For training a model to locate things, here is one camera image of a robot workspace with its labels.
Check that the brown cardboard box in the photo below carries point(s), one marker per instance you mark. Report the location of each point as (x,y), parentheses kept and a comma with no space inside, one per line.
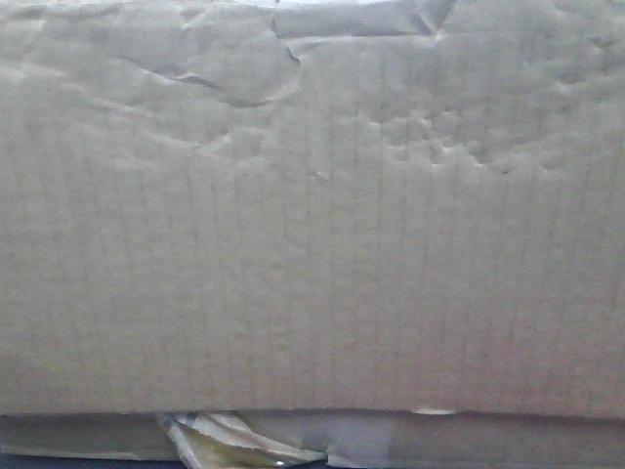
(250,234)

